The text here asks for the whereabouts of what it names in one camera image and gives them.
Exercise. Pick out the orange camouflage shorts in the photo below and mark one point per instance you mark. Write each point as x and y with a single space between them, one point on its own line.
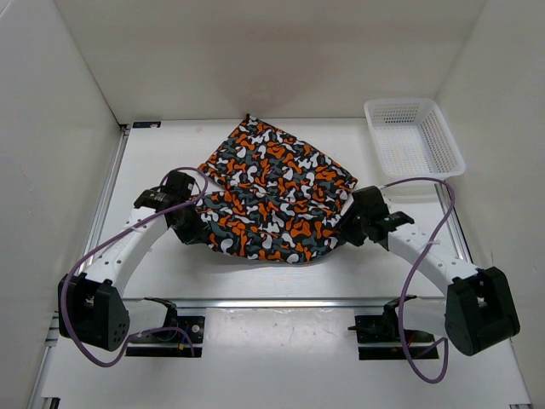
280 200

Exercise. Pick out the white perforated plastic basket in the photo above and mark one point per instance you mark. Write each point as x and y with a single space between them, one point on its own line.
412 139

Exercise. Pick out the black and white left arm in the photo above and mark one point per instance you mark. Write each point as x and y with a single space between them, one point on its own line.
107 269

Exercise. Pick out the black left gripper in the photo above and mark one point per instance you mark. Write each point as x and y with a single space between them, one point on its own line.
197 233

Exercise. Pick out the left side aluminium rail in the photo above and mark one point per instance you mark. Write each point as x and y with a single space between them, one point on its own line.
106 191

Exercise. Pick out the aluminium table edge rail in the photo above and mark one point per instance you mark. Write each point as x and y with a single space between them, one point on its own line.
277 303

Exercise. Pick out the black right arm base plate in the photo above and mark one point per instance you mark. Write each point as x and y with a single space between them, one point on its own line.
376 342

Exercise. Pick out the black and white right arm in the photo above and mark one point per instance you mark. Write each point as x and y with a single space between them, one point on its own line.
476 311

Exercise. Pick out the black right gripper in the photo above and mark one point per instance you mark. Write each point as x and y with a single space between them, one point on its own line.
345 225

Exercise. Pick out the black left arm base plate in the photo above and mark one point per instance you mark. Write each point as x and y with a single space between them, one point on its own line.
173 344

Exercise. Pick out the black corner label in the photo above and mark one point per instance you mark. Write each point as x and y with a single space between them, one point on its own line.
146 124

